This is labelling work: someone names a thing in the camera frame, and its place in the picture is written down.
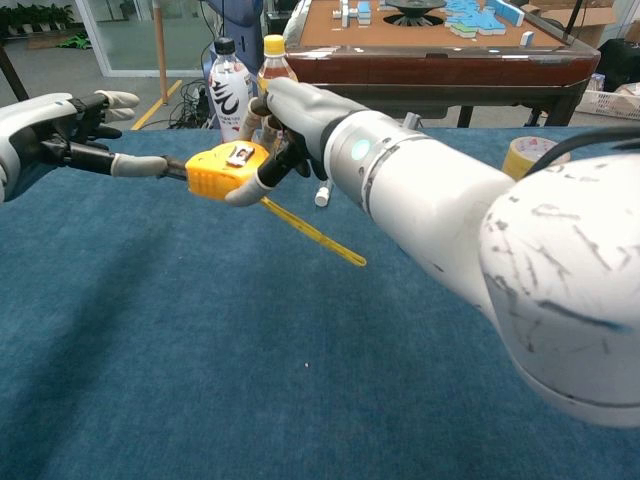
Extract cardboard box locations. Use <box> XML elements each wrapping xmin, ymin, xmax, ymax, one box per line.
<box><xmin>519</xmin><ymin>0</ymin><xmax>640</xmax><ymax>49</ymax></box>

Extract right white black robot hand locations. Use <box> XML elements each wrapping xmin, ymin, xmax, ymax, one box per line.
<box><xmin>224</xmin><ymin>77</ymin><xmax>369</xmax><ymax>208</ymax></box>

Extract black slanted stand leg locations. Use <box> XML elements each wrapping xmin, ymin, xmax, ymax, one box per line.
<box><xmin>0</xmin><ymin>44</ymin><xmax>30</xmax><ymax>102</ymax></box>

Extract black round table centre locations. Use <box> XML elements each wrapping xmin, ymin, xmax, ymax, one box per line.
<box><xmin>382</xmin><ymin>0</ymin><xmax>449</xmax><ymax>26</ymax></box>

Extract blue felt table mat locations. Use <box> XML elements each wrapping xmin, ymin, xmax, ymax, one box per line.
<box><xmin>0</xmin><ymin>124</ymin><xmax>640</xmax><ymax>480</ymax></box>

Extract yellow packing tape roll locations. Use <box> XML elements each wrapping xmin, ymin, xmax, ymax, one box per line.
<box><xmin>501</xmin><ymin>135</ymin><xmax>571</xmax><ymax>181</ymax></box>

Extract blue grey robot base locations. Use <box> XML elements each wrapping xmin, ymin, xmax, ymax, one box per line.
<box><xmin>207</xmin><ymin>0</ymin><xmax>266</xmax><ymax>66</ymax></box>

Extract yellow tea bottle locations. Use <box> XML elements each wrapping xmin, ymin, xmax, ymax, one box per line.
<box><xmin>256</xmin><ymin>34</ymin><xmax>300</xmax><ymax>96</ymax></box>

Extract white plastic basket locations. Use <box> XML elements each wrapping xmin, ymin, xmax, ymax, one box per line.
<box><xmin>574</xmin><ymin>87</ymin><xmax>640</xmax><ymax>121</ymax></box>

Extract green potted plants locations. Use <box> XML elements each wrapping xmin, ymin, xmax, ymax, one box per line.
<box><xmin>0</xmin><ymin>2</ymin><xmax>76</xmax><ymax>39</ymax></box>

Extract clear bottle pink drink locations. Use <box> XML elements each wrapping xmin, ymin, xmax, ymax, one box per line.
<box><xmin>207</xmin><ymin>37</ymin><xmax>256</xmax><ymax>145</ymax></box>

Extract brown mahjong table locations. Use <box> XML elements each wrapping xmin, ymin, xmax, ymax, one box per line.
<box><xmin>282</xmin><ymin>0</ymin><xmax>601</xmax><ymax>129</ymax></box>

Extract yellow tape measure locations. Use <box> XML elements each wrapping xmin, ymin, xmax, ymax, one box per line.
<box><xmin>157</xmin><ymin>141</ymin><xmax>368</xmax><ymax>268</ymax></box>

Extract wooden pole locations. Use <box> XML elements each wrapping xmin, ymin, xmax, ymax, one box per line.
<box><xmin>152</xmin><ymin>0</ymin><xmax>170</xmax><ymax>105</ymax></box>

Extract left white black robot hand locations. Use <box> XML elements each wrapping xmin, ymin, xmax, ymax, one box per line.
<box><xmin>0</xmin><ymin>89</ymin><xmax>169</xmax><ymax>204</ymax></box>

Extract blue white mahjong tile pile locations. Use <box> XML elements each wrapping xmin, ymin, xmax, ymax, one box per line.
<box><xmin>444</xmin><ymin>0</ymin><xmax>526</xmax><ymax>39</ymax></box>

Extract tangled black floor cables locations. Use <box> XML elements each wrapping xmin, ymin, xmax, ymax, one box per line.
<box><xmin>167</xmin><ymin>77</ymin><xmax>216</xmax><ymax>130</ymax></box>

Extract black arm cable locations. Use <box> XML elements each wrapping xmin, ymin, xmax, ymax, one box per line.
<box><xmin>519</xmin><ymin>127</ymin><xmax>640</xmax><ymax>177</ymax></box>

